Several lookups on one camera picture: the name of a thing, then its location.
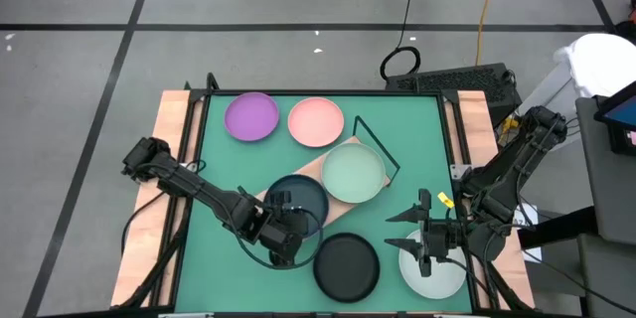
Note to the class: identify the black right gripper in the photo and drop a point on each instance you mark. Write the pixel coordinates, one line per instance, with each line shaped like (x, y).
(442, 236)

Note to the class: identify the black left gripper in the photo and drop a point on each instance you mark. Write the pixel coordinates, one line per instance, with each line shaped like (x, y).
(283, 231)

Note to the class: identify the dark teal plate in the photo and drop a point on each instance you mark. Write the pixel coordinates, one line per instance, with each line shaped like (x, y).
(303, 194)

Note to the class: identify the pale grey plate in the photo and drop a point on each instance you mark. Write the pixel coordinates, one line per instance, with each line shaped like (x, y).
(447, 283)

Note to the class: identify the black plate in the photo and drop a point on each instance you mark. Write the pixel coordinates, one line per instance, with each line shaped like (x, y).
(346, 267)

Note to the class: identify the mint green plate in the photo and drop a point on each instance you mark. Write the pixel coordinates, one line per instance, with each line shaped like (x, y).
(353, 173)

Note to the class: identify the pink plate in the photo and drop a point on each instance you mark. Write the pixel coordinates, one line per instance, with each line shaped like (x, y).
(316, 122)

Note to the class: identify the small purple plate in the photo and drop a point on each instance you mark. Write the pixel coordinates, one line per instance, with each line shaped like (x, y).
(252, 116)

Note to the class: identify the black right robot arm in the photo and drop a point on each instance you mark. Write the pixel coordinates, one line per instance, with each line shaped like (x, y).
(507, 174)

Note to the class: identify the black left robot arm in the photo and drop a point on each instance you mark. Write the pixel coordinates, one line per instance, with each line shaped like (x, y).
(199, 191)

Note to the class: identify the yellow gripper tag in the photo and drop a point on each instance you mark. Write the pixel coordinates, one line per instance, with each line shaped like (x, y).
(445, 200)

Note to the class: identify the green table mat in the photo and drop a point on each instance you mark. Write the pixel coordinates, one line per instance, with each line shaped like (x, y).
(288, 293)

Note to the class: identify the white paper sheet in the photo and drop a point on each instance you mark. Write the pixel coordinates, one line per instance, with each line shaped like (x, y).
(524, 218)

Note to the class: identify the black furniture leg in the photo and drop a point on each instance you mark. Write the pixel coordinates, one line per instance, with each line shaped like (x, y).
(556, 228)

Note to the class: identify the black computer case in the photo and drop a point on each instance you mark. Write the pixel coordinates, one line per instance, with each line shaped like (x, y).
(457, 82)

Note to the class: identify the grey tube-shaped object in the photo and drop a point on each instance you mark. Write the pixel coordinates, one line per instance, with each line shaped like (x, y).
(546, 89)

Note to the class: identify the grey desk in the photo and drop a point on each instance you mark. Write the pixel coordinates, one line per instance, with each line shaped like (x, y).
(611, 194)

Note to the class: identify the black tablet with blue screen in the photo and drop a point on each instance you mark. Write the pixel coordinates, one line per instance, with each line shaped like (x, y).
(623, 111)

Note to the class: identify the white fabric bundle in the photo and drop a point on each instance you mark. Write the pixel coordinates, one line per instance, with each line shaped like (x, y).
(601, 62)

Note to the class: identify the wooden shelf with black frame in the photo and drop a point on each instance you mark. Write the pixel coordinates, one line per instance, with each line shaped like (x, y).
(334, 208)

